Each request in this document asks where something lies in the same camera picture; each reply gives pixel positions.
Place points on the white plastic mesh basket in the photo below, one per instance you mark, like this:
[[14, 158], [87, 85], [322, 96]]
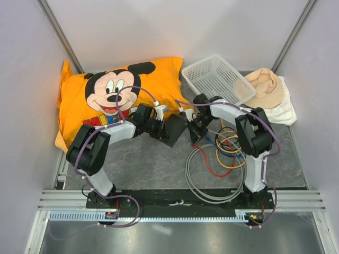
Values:
[[214, 76]]

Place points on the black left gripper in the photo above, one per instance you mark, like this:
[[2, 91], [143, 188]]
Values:
[[161, 133]]

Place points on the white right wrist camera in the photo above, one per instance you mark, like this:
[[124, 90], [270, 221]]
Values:
[[190, 114]]

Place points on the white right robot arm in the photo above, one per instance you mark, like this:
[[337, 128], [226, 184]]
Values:
[[254, 131]]

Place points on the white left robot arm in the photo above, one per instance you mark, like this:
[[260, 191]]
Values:
[[88, 150]]

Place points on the black network switch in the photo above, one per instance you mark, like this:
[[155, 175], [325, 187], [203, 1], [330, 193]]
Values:
[[174, 126]]

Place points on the aluminium slotted rail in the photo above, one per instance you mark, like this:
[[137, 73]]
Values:
[[70, 205]]

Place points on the peach folded cloth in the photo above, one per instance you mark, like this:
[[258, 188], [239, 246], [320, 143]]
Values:
[[269, 89]]

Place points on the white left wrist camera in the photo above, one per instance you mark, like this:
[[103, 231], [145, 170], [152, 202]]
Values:
[[160, 111]]

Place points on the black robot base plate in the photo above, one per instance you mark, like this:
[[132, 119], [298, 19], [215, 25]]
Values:
[[167, 203]]

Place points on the white crumpled cloth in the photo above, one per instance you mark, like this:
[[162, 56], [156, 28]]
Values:
[[284, 113]]

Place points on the orange Mickey Mouse pillow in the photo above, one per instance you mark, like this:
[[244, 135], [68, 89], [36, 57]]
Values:
[[106, 97]]

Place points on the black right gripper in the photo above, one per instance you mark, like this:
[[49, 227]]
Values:
[[196, 134]]

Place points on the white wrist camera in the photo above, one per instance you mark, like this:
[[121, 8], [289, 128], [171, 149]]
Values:
[[190, 114], [160, 111]]

